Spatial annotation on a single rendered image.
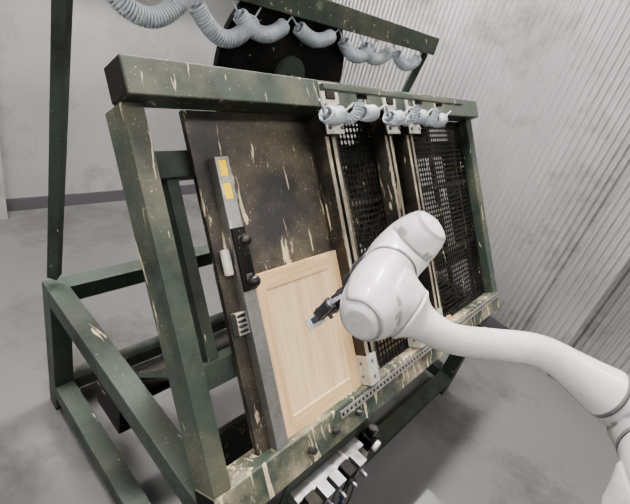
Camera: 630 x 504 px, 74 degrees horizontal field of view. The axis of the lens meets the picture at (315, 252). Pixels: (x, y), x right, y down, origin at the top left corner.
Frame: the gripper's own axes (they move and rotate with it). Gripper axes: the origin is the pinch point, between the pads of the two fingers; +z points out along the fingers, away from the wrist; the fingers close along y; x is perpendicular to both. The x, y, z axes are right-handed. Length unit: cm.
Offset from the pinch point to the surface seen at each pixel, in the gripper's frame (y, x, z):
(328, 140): -54, -60, 1
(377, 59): -135, -114, -3
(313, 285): -36, -17, 31
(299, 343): -23.7, -1.6, 39.7
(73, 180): -70, -262, 266
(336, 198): -52, -41, 12
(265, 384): -4.1, 5.0, 40.5
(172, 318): 21.5, -20.8, 24.6
